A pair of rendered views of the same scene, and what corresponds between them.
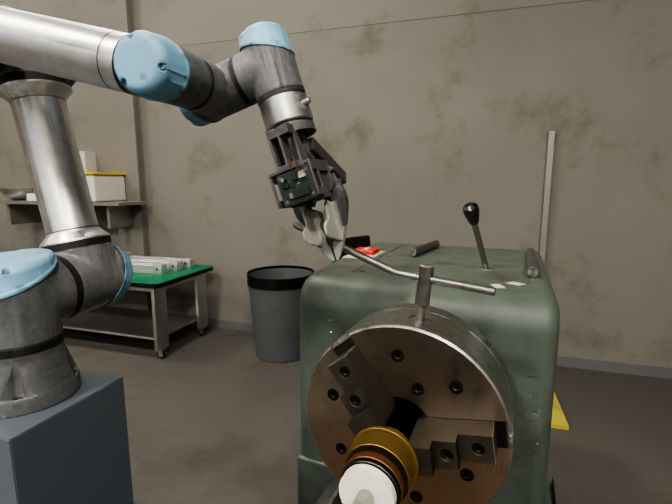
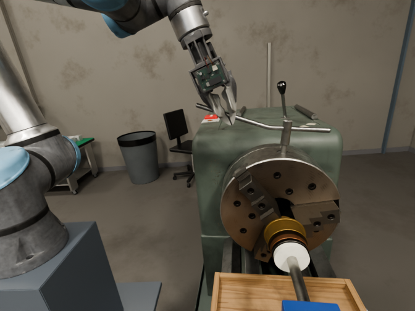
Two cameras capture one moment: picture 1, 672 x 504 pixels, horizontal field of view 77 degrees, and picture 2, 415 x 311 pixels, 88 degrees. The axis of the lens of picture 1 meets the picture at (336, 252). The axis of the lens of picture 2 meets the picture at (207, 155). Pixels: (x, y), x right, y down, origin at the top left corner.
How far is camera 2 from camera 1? 0.24 m
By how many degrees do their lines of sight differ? 17
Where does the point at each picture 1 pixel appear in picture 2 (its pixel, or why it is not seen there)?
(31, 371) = (34, 236)
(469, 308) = (296, 141)
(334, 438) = (238, 226)
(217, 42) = not seen: outside the picture
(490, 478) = (328, 228)
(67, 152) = (7, 67)
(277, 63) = not seen: outside the picture
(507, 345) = (318, 158)
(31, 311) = (22, 195)
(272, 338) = (139, 171)
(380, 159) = (181, 65)
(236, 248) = (105, 125)
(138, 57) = not seen: outside the picture
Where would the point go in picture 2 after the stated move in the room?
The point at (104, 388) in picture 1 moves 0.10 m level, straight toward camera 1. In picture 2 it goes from (87, 231) to (102, 251)
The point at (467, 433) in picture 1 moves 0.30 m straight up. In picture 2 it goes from (324, 210) to (340, 77)
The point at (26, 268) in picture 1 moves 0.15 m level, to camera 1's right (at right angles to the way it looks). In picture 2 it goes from (8, 164) to (95, 151)
